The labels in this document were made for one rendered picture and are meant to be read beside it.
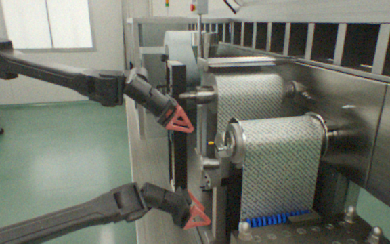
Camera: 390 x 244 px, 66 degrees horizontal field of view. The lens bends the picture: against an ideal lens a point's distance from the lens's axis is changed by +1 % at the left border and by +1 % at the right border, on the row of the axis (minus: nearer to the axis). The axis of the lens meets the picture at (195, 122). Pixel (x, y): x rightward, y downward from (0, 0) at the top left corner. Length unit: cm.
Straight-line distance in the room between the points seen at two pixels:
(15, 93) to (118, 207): 605
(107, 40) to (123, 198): 561
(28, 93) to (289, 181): 606
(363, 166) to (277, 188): 24
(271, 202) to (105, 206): 48
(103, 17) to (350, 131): 565
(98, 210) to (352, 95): 73
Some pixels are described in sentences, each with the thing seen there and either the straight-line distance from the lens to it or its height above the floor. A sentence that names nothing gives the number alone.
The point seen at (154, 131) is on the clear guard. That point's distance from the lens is 184.
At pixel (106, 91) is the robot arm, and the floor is 142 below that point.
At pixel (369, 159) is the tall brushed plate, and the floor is 123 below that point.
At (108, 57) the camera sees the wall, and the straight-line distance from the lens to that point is 629.
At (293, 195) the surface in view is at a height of 109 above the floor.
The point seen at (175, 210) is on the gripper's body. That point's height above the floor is 111.
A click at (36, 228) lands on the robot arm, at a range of 70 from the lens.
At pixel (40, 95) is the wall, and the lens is 659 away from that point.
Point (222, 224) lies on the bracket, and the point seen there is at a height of 96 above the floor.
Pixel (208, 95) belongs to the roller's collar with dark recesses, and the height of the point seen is 134.
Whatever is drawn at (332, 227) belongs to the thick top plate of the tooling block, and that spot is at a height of 103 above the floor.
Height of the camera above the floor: 158
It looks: 19 degrees down
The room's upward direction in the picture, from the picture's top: straight up
